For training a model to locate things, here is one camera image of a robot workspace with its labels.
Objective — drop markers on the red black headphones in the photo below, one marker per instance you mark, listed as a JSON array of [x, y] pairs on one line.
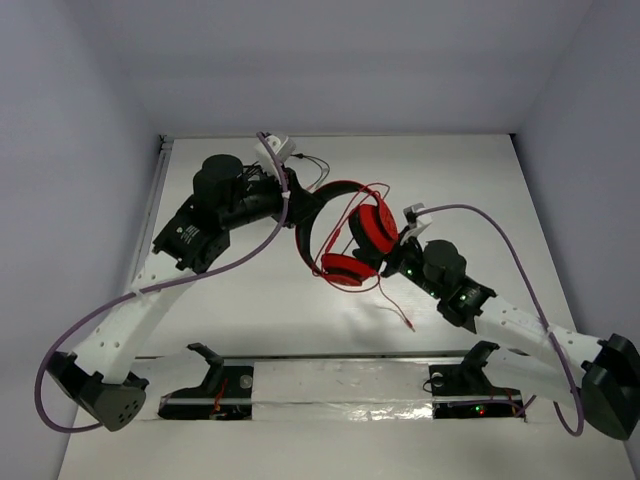
[[363, 235]]

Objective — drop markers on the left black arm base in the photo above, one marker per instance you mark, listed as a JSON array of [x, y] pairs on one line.
[[224, 393]]

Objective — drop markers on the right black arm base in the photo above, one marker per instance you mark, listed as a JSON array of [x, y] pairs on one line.
[[463, 391]]

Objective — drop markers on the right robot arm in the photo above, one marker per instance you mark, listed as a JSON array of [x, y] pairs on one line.
[[598, 377]]

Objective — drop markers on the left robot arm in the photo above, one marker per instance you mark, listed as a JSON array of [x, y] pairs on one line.
[[91, 363]]

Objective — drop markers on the aluminium rail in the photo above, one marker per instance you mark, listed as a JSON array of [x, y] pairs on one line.
[[351, 356]]

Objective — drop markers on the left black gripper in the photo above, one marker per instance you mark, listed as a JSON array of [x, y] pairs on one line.
[[298, 201]]

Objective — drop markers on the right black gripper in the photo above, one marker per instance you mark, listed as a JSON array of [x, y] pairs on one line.
[[390, 267]]

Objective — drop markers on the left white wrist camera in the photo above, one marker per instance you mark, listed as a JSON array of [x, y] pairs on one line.
[[282, 146]]

